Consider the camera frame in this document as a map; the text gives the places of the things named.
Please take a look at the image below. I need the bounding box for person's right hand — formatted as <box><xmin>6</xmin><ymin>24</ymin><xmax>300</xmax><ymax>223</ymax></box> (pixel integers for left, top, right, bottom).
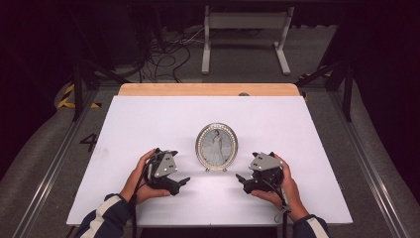
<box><xmin>250</xmin><ymin>153</ymin><xmax>310</xmax><ymax>223</ymax></box>

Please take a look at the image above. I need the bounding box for left hand-held gripper cable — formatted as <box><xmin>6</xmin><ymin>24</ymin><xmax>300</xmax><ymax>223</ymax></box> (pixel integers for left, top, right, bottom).
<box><xmin>130</xmin><ymin>155</ymin><xmax>157</xmax><ymax>238</ymax></box>

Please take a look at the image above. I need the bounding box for black metal stand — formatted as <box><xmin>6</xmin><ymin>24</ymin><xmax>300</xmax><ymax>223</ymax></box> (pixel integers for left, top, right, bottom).
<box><xmin>294</xmin><ymin>58</ymin><xmax>355</xmax><ymax>123</ymax></box>
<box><xmin>69</xmin><ymin>56</ymin><xmax>131</xmax><ymax>122</ymax></box>

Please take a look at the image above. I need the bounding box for yellow black floor tape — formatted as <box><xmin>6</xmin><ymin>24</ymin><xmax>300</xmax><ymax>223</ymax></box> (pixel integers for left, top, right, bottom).
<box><xmin>56</xmin><ymin>83</ymin><xmax>102</xmax><ymax>110</ymax></box>

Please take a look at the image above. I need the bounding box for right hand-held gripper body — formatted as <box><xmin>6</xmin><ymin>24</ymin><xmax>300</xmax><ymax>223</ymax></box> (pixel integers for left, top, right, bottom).
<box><xmin>245</xmin><ymin>151</ymin><xmax>284</xmax><ymax>193</ymax></box>

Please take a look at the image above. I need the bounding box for person's left hand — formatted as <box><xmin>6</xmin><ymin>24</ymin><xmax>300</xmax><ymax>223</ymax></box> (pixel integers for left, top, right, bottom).
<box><xmin>119</xmin><ymin>148</ymin><xmax>171</xmax><ymax>205</ymax></box>

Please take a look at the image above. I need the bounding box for bundle of floor cables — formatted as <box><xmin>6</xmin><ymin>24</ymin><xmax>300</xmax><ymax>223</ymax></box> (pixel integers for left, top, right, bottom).
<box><xmin>140</xmin><ymin>26</ymin><xmax>206</xmax><ymax>84</ymax></box>

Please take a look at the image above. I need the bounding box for aluminium floor rail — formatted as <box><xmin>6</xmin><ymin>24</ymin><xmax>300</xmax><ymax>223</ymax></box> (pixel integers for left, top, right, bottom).
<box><xmin>12</xmin><ymin>88</ymin><xmax>102</xmax><ymax>238</ymax></box>
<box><xmin>328</xmin><ymin>88</ymin><xmax>411</xmax><ymax>238</ymax></box>

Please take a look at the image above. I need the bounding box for hand-held gripper cable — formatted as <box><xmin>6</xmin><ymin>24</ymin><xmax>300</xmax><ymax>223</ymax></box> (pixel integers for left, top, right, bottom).
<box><xmin>130</xmin><ymin>155</ymin><xmax>157</xmax><ymax>238</ymax></box>
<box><xmin>263</xmin><ymin>179</ymin><xmax>292</xmax><ymax>238</ymax></box>

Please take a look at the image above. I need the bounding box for oval silver photo frame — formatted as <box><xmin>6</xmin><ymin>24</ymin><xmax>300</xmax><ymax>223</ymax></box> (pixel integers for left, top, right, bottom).
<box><xmin>194</xmin><ymin>122</ymin><xmax>239</xmax><ymax>174</ymax></box>

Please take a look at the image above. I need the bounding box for white metal stand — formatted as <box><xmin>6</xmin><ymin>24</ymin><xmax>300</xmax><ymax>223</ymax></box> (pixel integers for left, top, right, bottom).
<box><xmin>200</xmin><ymin>5</ymin><xmax>295</xmax><ymax>76</ymax></box>

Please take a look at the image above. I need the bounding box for white board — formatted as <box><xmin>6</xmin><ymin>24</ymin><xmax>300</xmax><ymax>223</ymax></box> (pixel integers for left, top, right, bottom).
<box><xmin>66</xmin><ymin>95</ymin><xmax>354</xmax><ymax>228</ymax></box>

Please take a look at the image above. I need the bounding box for right hand-held gripper cable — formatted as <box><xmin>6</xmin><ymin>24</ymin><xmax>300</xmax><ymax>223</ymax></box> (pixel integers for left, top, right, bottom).
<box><xmin>263</xmin><ymin>179</ymin><xmax>292</xmax><ymax>238</ymax></box>

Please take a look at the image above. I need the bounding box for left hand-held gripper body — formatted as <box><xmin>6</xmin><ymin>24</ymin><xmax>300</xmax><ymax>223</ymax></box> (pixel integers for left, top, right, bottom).
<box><xmin>144</xmin><ymin>148</ymin><xmax>181</xmax><ymax>196</ymax></box>

